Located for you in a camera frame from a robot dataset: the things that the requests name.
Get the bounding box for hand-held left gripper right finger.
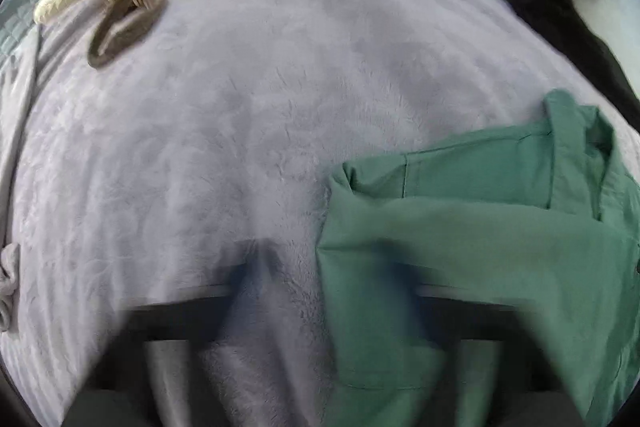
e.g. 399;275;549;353
377;252;566;427

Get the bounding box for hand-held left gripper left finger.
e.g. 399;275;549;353
75;252;266;427

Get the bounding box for green shirt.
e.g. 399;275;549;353
316;89;640;427

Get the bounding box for grey fluffy blanket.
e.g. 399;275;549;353
0;0;640;427

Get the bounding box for light grey cloth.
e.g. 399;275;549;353
0;243;22;333

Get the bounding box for grey bed sheet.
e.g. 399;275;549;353
0;24;43;238

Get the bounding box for black cloth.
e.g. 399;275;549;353
501;0;640;128

